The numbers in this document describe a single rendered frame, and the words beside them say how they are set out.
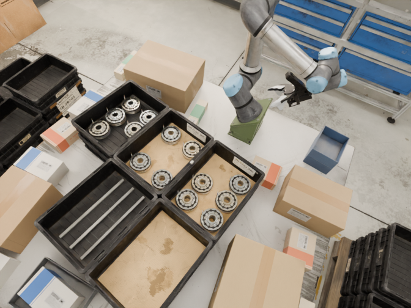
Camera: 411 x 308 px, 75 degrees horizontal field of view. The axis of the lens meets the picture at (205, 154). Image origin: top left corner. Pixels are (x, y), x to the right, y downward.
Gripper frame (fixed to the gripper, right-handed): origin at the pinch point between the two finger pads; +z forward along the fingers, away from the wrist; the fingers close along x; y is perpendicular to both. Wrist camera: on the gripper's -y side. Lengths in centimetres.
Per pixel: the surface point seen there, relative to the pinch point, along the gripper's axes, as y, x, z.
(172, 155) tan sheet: 0, -24, 51
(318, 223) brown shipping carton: 46, -46, -9
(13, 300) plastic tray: -6, -92, 108
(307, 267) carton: 49, -66, 0
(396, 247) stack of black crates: 104, -36, -45
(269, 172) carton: 31.8, -20.8, 9.5
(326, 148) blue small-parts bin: 46, 0, -21
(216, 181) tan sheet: 14.5, -34.2, 31.9
